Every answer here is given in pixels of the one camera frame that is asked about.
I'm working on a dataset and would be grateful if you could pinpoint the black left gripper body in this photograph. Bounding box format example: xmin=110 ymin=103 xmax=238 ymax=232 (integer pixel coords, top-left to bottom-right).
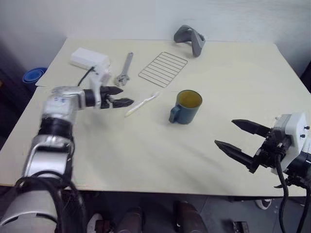
xmin=100 ymin=85 xmax=116 ymax=109

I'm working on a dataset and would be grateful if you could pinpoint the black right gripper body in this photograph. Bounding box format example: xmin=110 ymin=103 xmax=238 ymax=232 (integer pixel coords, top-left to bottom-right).
xmin=248 ymin=127 xmax=292 ymax=174

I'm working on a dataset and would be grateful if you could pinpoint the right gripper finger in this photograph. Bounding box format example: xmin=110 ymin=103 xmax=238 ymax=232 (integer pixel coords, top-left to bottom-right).
xmin=214 ymin=140 xmax=256 ymax=171
xmin=231 ymin=118 xmax=271 ymax=138

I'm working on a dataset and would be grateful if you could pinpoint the white toothbrush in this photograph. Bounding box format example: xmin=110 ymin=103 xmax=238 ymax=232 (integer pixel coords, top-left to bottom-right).
xmin=124 ymin=91 xmax=161 ymax=118

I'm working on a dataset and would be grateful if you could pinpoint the blue mug yellow inside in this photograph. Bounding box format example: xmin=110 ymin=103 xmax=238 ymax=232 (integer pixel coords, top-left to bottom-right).
xmin=169 ymin=89 xmax=203 ymax=125

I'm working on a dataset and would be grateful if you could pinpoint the silver adjustable wrench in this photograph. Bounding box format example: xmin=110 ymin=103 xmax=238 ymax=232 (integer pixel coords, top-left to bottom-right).
xmin=115 ymin=51 xmax=135 ymax=87

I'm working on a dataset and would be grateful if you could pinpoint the white rectangular box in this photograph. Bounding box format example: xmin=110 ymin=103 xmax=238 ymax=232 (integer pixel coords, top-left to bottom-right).
xmin=69 ymin=48 xmax=112 ymax=71

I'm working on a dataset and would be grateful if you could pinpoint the white shoe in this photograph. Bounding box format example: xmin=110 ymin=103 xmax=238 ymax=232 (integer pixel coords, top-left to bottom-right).
xmin=254 ymin=198 xmax=273 ymax=210

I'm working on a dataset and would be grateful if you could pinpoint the blue plastic bucket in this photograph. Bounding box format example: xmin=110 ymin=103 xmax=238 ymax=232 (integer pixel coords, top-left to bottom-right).
xmin=22 ymin=67 xmax=48 ymax=84

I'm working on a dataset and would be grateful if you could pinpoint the dark rounded shape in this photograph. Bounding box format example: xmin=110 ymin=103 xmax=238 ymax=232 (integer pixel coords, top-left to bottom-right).
xmin=173 ymin=200 xmax=207 ymax=233
xmin=118 ymin=206 xmax=144 ymax=233

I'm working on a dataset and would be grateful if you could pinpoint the white object under table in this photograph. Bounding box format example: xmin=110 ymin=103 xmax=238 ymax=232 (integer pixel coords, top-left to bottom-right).
xmin=86 ymin=213 xmax=104 ymax=233

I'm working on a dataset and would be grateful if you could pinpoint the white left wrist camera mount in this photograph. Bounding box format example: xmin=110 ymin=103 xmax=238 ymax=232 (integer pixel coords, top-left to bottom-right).
xmin=90 ymin=65 xmax=112 ymax=109

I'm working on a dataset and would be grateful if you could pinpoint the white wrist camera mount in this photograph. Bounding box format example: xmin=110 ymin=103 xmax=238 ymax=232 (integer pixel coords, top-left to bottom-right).
xmin=271 ymin=112 xmax=311 ymax=176
xmin=90 ymin=65 xmax=112 ymax=109

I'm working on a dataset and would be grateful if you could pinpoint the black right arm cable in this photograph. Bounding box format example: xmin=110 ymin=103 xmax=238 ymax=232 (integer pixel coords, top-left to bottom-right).
xmin=273 ymin=143 xmax=311 ymax=233

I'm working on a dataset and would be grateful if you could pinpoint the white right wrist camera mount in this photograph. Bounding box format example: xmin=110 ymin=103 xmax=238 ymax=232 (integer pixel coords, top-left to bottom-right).
xmin=271 ymin=112 xmax=311 ymax=176

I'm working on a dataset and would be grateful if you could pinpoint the metal wire rack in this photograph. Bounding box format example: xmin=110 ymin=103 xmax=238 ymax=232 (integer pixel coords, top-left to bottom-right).
xmin=138 ymin=51 xmax=189 ymax=88

